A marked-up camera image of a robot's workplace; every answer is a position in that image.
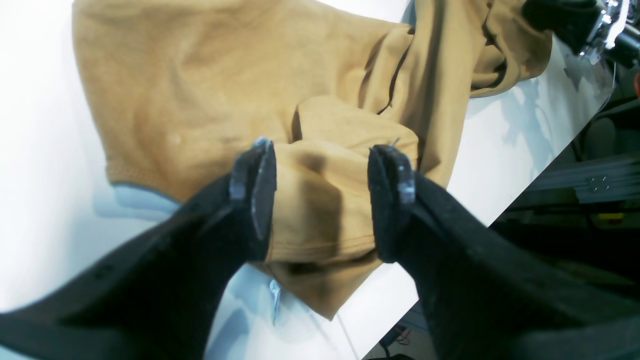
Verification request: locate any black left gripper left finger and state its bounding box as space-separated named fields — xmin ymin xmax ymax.
xmin=0 ymin=137 xmax=277 ymax=360

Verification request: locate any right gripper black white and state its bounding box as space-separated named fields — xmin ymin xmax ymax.
xmin=522 ymin=0 xmax=640 ymax=68

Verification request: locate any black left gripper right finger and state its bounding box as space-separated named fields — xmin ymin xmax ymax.
xmin=367 ymin=145 xmax=640 ymax=360

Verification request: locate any tan t-shirt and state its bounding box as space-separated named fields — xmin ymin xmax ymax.
xmin=72 ymin=0 xmax=553 ymax=320

